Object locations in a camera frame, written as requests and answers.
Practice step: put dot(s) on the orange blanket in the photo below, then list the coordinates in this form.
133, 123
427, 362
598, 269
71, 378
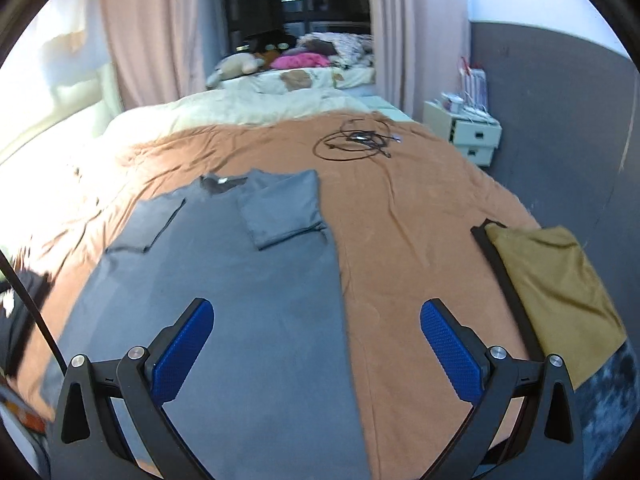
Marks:
400, 240

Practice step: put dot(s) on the grey t-shirt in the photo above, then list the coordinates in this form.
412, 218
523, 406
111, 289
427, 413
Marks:
250, 335

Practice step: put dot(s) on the cream printed bedding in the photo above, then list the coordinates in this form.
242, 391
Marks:
345, 77

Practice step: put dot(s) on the pink cloth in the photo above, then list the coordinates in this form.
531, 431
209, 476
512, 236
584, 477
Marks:
300, 61

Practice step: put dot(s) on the grey fluffy rug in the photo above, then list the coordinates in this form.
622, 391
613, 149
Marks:
610, 400

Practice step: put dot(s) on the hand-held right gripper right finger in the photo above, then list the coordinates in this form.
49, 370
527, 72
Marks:
450, 355

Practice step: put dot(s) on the floral blanket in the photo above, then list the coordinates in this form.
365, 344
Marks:
345, 47

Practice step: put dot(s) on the cream duvet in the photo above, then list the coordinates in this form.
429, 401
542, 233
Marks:
225, 110

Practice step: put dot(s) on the olive folded garment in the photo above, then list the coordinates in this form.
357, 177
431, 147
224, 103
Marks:
555, 290

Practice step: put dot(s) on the beige plush toy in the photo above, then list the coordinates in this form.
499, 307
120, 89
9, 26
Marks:
235, 65

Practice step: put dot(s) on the striped gift bag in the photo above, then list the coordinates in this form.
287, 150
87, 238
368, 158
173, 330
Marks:
475, 87

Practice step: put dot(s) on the black plush toy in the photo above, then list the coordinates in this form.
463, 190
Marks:
270, 42

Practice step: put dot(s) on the white nightstand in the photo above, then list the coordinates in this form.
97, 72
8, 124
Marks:
475, 135

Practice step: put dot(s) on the black folded garment white mark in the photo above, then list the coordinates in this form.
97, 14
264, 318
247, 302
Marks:
22, 285

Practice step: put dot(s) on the cream padded headboard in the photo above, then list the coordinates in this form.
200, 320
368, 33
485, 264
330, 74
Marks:
50, 125

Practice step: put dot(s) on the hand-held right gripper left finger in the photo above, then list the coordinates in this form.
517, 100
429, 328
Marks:
182, 350

